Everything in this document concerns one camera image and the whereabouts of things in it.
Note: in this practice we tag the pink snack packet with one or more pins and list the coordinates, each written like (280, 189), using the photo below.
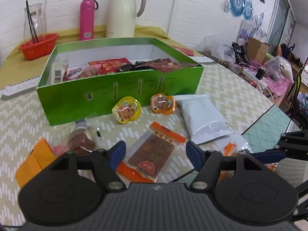
(79, 72)

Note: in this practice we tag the orange jelly cup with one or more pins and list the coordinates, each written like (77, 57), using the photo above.
(163, 103)

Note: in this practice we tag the black chopstick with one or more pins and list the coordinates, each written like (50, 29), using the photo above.
(30, 21)
(33, 26)

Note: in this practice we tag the large dark red meat packet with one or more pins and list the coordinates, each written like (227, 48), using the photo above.
(163, 63)

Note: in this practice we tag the brown snack packet orange ends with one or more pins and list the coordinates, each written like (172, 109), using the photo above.
(151, 154)

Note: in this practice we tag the cream thermos jug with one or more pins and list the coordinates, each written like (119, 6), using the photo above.
(121, 14)

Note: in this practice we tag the white barcode label packet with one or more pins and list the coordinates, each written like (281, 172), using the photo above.
(56, 73)

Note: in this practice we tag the red nut packet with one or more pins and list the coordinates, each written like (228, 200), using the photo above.
(108, 65)

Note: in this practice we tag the clear packet of brown sausage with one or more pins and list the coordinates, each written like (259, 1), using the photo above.
(80, 142)

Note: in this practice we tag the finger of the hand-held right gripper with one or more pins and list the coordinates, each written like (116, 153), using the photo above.
(269, 156)

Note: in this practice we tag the yellow jelly cup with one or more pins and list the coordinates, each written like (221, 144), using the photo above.
(126, 110)

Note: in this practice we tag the white power strip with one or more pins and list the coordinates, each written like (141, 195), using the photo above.
(250, 75)

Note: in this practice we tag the green cardboard box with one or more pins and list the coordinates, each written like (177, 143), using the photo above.
(72, 101)

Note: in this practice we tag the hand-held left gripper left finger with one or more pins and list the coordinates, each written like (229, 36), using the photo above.
(118, 152)

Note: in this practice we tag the black chair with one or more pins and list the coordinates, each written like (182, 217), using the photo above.
(297, 105)

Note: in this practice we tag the white foil snack packet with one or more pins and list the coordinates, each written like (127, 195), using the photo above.
(204, 118)

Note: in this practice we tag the pink thermos bottle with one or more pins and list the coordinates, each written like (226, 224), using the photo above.
(86, 21)

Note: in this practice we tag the small blue paper fan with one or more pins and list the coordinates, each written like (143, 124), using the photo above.
(247, 10)

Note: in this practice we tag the glass carafe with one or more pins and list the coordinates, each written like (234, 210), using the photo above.
(39, 21)

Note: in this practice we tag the black power adapter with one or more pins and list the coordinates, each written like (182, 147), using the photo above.
(259, 74)

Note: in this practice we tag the red envelope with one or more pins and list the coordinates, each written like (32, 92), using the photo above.
(184, 50)

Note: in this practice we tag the white plastic bag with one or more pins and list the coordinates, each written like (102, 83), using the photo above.
(281, 67)

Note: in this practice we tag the clear plastic bag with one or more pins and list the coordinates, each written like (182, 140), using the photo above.
(216, 48)

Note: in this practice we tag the small orange clear packet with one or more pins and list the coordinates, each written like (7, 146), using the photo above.
(231, 146)

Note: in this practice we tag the red plastic basket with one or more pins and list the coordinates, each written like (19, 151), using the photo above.
(36, 49)

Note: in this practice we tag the large blue paper fan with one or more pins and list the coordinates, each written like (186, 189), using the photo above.
(237, 1)

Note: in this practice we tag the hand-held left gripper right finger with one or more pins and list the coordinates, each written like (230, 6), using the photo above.
(195, 156)

